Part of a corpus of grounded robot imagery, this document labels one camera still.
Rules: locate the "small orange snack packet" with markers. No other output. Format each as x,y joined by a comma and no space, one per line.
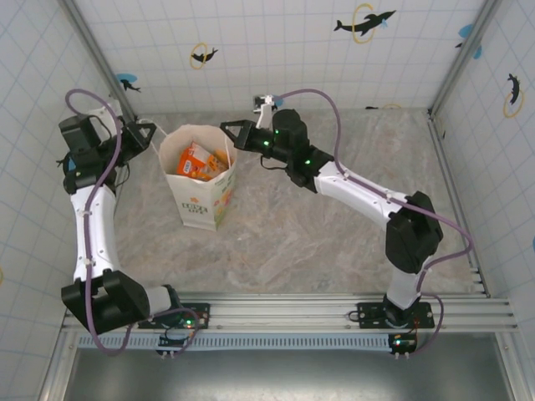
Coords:
204,160

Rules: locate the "white paper bag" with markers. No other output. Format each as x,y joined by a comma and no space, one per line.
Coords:
196,204

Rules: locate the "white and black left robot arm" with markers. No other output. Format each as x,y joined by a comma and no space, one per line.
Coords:
94,234

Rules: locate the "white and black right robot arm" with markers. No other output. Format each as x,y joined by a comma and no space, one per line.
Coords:
359,196

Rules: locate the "fish sticker blue circle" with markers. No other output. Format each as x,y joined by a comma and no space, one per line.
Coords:
70,163

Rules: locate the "shark sticker blue oval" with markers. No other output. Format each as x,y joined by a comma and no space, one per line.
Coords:
125,81

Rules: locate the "left controller board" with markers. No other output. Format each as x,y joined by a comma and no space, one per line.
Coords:
181,334

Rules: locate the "controller board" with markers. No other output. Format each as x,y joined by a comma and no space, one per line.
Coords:
403,342
181,334

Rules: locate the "blue corner sticker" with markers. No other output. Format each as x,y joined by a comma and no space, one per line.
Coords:
465,31

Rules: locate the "right controller board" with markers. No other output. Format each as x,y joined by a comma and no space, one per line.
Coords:
403,342

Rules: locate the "aluminium frame post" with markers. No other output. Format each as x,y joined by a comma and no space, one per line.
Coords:
464,58
100,62

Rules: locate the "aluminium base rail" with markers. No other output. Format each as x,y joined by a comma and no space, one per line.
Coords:
292,313

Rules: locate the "aluminium side rail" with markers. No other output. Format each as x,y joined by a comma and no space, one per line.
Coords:
460,209

